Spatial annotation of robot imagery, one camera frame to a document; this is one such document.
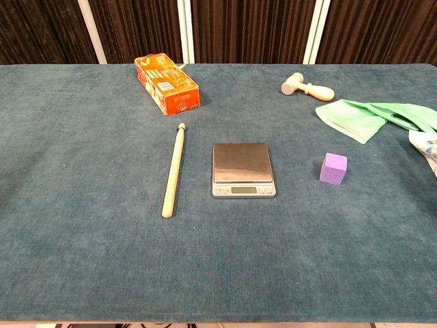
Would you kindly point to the small purple block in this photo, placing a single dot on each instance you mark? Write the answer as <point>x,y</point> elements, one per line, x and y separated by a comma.
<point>333,169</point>

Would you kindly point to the wooden drumstick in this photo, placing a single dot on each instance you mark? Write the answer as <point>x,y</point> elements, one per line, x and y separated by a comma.
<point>174,171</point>

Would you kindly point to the green rubber glove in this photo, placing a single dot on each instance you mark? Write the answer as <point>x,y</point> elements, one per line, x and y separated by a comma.
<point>355,119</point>

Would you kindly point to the dark brown pleated curtain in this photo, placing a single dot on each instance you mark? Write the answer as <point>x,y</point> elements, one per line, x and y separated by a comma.
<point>382,30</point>
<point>136,27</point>
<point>41,30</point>
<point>249,30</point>

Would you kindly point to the white partition post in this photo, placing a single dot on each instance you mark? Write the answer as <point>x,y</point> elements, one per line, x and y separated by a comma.
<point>92,34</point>
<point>186,30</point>
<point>315,34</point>

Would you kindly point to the silver digital kitchen scale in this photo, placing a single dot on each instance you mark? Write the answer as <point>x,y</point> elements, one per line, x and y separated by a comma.
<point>242,164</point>

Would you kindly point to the small wooden mallet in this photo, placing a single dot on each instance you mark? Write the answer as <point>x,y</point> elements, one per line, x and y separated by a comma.
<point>321,91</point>

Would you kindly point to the white printed snack packet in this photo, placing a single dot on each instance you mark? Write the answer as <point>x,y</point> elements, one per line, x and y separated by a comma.
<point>428,147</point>

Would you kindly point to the orange cardboard box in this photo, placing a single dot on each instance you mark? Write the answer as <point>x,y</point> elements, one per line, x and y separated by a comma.
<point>170,89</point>

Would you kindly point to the teal table cloth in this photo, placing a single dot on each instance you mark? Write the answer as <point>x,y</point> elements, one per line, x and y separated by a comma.
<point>85,239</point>

